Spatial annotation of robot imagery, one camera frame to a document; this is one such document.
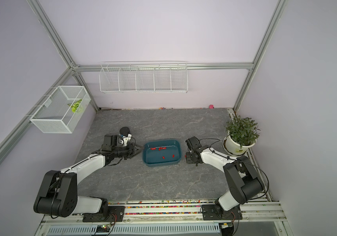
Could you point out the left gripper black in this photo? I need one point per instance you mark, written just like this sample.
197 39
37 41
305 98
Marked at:
132 151

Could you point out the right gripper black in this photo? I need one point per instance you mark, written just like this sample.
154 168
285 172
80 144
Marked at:
187 157

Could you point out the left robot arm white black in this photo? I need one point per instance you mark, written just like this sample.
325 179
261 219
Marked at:
58 193

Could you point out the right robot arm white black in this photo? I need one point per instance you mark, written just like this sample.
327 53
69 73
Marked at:
244 182

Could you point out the teal plastic storage box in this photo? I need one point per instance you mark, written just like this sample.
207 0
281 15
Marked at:
153 158

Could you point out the red sleeve cluster piece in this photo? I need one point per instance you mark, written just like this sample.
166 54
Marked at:
158 148

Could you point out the black round container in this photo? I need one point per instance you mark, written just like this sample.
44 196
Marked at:
125 131

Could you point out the white pot leafy plant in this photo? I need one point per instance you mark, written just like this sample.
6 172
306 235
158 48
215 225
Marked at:
242 134

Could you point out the green toy in basket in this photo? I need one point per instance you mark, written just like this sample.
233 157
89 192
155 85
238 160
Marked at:
76 107

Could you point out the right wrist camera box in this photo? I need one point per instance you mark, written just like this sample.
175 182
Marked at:
193 143

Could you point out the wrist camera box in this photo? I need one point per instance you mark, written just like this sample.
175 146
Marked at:
193 143
110 141

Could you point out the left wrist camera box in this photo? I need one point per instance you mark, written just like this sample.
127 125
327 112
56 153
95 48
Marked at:
110 141

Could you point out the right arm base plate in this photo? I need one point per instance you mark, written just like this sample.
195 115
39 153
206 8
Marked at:
215 212

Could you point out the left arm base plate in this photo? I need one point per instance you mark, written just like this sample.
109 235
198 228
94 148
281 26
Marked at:
108 214

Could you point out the white wire wall shelf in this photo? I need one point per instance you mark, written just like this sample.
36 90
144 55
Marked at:
147 76

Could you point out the white wire basket left wall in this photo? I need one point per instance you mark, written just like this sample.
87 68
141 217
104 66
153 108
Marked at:
55 116

